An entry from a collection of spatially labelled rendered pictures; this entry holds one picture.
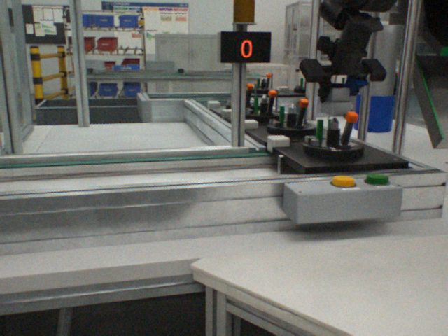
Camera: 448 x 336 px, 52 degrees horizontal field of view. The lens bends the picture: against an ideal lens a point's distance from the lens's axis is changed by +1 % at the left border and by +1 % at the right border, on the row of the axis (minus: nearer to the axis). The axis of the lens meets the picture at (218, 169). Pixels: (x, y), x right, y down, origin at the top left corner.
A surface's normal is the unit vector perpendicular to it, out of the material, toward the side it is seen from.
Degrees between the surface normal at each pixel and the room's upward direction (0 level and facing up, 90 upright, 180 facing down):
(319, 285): 0
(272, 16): 90
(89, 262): 0
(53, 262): 0
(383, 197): 90
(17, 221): 90
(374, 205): 90
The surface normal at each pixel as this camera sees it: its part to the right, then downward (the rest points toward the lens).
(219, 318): -0.65, 0.19
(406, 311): 0.01, -0.96
